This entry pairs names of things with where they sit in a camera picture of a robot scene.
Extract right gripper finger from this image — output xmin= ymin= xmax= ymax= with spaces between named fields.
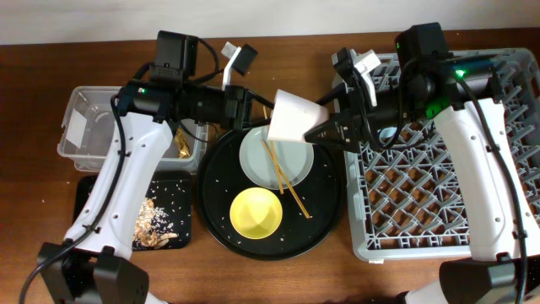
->
xmin=304 ymin=111 xmax=359 ymax=152
xmin=316 ymin=83 xmax=349 ymax=106

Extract blue plastic cup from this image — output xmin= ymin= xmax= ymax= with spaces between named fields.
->
xmin=379 ymin=127 xmax=397 ymax=139

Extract pink plastic cup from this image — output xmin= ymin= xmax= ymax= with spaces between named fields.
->
xmin=267 ymin=90 xmax=329 ymax=143

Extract gold foil wrapper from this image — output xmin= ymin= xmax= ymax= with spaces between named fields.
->
xmin=173 ymin=128 xmax=191 ymax=159

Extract yellow bowl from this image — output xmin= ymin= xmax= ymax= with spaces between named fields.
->
xmin=229 ymin=187 xmax=283 ymax=240

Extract food scraps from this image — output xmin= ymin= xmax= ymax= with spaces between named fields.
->
xmin=132 ymin=178 xmax=191 ymax=248

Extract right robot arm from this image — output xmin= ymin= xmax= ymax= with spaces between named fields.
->
xmin=304 ymin=56 xmax=539 ymax=303

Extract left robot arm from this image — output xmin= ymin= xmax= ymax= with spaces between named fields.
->
xmin=32 ymin=79 xmax=274 ymax=303

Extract grey dishwasher rack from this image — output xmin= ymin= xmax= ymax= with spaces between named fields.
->
xmin=344 ymin=48 xmax=539 ymax=263

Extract wooden chopstick lower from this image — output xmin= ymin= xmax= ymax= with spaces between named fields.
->
xmin=262 ymin=143 xmax=311 ymax=219

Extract wooden chopstick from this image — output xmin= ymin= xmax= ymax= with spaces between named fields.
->
xmin=262 ymin=106 xmax=285 ymax=195
xmin=262 ymin=143 xmax=311 ymax=219

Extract grey round plate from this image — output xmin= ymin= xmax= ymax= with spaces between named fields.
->
xmin=239 ymin=126 xmax=314 ymax=190

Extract wooden chopstick upper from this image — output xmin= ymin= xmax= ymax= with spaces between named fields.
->
xmin=262 ymin=106 xmax=285 ymax=195

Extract black rectangular tray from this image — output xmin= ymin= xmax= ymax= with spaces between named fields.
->
xmin=73 ymin=170 xmax=193 ymax=252

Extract clear plastic bin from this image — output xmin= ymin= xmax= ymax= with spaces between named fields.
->
xmin=57 ymin=86 xmax=208 ymax=175

